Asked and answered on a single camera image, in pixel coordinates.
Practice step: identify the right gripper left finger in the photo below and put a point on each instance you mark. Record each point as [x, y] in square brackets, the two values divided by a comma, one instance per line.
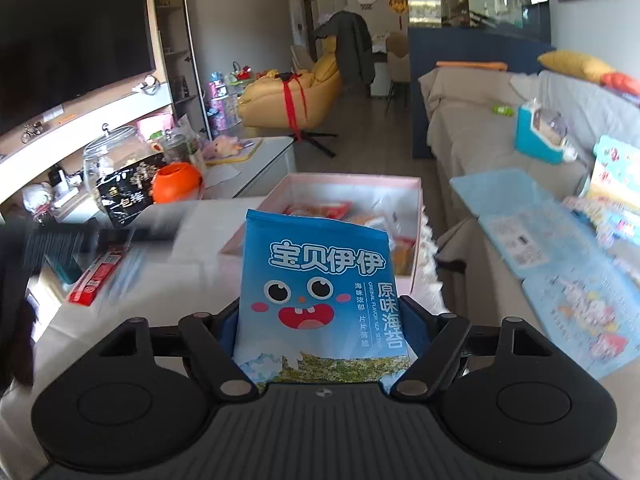
[210, 340]

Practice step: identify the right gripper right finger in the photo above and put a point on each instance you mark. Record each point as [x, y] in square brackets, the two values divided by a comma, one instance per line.
[437, 341]

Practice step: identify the red long snack packet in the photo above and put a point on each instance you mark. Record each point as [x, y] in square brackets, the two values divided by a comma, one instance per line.
[87, 288]

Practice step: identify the yellow snack packet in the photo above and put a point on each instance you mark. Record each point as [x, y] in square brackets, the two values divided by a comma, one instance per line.
[402, 250]

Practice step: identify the blue seaweed snack bag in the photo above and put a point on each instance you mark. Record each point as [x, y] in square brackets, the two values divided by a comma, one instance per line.
[318, 303]

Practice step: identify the red white snack bag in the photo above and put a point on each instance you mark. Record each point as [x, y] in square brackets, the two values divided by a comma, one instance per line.
[334, 211]

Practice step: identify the round bread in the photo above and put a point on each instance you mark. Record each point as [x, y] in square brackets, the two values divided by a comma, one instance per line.
[392, 223]

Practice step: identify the black tea box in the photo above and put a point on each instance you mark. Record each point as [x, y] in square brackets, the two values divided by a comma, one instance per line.
[125, 193]

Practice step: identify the large glass jar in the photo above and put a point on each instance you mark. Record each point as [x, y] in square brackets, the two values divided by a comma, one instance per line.
[114, 150]

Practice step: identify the pink cardboard box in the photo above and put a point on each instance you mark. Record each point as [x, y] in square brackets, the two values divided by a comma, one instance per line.
[349, 226]

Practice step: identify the blue cartoon play mat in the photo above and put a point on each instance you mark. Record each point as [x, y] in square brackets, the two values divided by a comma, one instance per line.
[582, 300]

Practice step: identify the orange pumpkin container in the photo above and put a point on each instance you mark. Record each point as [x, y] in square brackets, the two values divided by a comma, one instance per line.
[176, 182]

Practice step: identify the white coffee table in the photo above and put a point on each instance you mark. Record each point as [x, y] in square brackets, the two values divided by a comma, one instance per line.
[271, 160]

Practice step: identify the pink plush toy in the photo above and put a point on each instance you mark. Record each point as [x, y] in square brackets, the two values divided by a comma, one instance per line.
[223, 147]

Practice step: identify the television screen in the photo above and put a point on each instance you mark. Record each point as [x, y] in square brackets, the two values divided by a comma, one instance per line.
[55, 51]

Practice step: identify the grey covered sofa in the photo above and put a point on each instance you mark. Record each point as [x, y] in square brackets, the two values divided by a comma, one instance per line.
[467, 137]

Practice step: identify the yellow leather armchair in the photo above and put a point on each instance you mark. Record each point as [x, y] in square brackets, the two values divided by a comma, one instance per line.
[300, 103]

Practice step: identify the dark coat on stand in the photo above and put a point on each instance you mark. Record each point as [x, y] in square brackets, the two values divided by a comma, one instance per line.
[353, 46]

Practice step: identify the yellow cushion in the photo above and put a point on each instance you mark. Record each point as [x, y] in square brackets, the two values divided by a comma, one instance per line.
[575, 64]

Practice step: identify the blue fish tank cabinet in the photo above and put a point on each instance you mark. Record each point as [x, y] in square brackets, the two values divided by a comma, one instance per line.
[514, 32]

